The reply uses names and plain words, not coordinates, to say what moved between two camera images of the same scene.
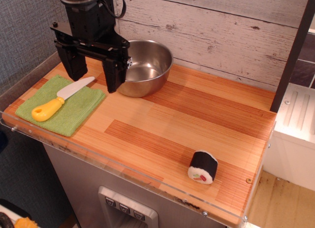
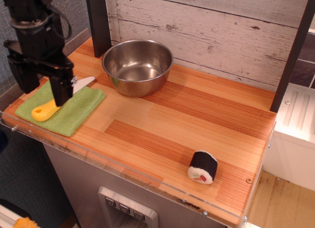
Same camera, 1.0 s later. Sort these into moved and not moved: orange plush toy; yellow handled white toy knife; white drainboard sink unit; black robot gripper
Moved: black robot gripper
Not moved: white drainboard sink unit; orange plush toy; yellow handled white toy knife
